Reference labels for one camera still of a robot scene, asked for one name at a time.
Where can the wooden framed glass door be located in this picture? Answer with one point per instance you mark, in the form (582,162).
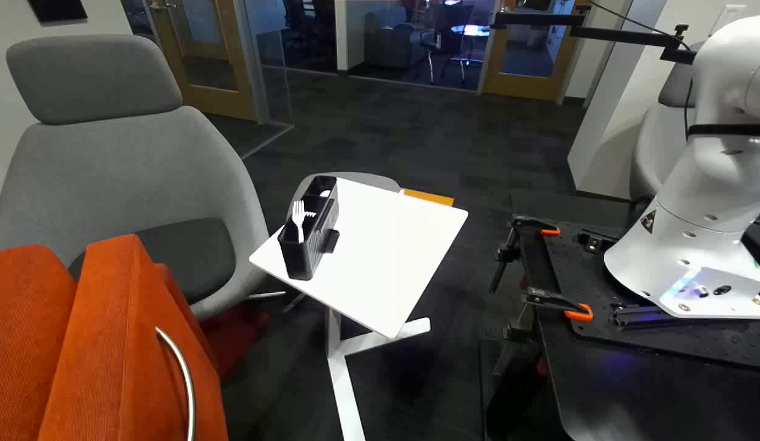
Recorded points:
(493,77)
(233,75)

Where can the black robot cart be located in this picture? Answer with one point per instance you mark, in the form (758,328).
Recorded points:
(642,392)

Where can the orange armchair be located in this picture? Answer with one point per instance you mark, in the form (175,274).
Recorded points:
(111,344)
(20,344)

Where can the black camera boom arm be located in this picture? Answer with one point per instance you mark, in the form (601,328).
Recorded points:
(626,35)

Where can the black wall panel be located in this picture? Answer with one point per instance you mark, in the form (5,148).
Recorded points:
(57,11)

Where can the light grey shell chair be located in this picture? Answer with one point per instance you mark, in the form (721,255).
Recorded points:
(658,148)

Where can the dark grey seat cushion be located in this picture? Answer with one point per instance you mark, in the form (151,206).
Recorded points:
(186,254)

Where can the white table stand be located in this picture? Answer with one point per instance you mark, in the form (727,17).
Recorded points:
(346,383)

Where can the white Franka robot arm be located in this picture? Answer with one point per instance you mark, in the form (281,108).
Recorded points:
(708,197)

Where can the orange strip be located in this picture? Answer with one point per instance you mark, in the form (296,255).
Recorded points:
(431,197)

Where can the white plastic fork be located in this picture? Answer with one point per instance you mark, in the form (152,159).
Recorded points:
(301,213)

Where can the grey lounge chair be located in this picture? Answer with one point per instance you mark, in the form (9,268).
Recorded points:
(111,156)

